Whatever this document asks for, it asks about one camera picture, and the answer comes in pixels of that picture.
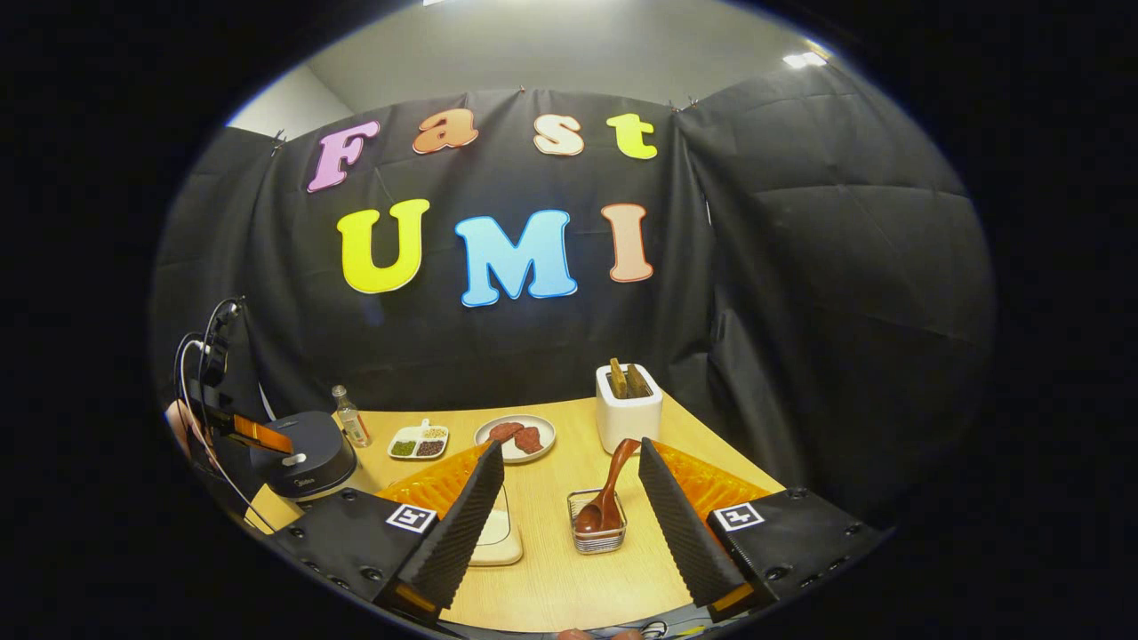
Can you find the cream rectangular tray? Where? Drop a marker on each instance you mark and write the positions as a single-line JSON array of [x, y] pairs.
[[498, 533]]

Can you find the round white plate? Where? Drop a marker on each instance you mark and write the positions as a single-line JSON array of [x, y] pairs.
[[542, 422]]

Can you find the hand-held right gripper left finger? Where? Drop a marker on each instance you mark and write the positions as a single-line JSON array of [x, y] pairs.
[[462, 533]]

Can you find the white chopstick holder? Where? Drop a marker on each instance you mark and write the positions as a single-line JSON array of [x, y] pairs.
[[629, 422]]

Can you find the small ceiling light panel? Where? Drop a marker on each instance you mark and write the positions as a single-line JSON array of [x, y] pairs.
[[803, 60]]

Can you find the small clear glass bottle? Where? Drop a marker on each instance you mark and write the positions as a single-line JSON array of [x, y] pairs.
[[352, 422]]

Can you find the white divided bean dish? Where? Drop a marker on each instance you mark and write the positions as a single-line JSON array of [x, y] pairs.
[[418, 440]]

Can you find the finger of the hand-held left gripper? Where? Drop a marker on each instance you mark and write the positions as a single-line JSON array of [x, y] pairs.
[[262, 434]]

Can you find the dark grey rice cooker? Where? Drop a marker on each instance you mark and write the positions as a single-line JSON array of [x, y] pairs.
[[311, 458]]

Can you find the brown wooden spoon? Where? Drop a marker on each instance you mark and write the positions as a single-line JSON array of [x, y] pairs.
[[613, 484]]

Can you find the brown fried chicken piece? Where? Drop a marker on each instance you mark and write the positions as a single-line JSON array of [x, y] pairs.
[[529, 440], [505, 432]]

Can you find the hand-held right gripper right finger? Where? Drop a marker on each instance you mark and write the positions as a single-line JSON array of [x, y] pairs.
[[680, 533]]

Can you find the black backdrop cloth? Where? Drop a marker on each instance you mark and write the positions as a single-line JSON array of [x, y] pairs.
[[800, 267]]

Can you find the square glass bowl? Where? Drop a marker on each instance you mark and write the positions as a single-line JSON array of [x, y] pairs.
[[597, 542]]

